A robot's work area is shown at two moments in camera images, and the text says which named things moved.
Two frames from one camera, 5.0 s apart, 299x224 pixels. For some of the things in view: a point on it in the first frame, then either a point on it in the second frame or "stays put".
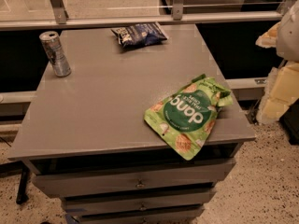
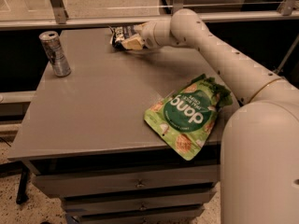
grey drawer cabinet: (86, 139) stays put
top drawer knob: (140, 185) stays put
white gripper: (290, 35) to (149, 35)
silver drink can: (51, 42) stays put
